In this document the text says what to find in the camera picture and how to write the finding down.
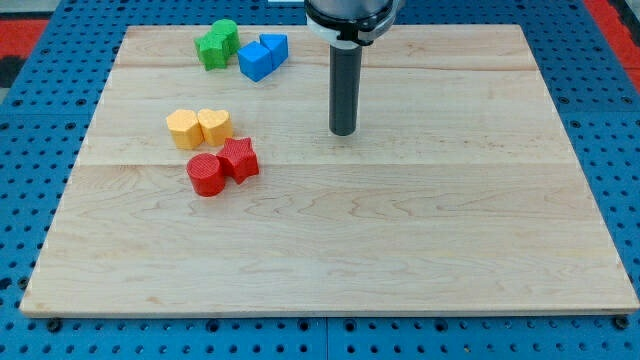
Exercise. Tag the blue triangle block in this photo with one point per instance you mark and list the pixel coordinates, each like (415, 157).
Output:
(277, 44)

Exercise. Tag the yellow hexagon block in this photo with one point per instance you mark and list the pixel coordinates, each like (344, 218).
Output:
(185, 129)

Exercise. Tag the yellow heart block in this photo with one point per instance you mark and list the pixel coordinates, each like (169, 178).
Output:
(216, 126)

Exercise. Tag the blue cube block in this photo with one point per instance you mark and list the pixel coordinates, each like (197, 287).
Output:
(255, 61)

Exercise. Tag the green cylinder block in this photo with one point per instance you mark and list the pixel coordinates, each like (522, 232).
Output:
(225, 31)

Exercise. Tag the dark grey cylindrical pointer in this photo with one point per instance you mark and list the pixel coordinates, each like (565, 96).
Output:
(344, 81)

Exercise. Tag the red star block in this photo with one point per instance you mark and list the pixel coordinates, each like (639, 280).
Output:
(238, 159)

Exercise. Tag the green star block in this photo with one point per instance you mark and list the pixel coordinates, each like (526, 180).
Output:
(212, 50)

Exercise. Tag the light wooden board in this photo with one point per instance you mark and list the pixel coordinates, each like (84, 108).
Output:
(459, 194)

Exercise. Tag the red cylinder block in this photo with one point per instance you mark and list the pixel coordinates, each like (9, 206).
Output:
(206, 174)

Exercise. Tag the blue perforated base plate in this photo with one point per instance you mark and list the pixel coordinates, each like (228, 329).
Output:
(49, 107)

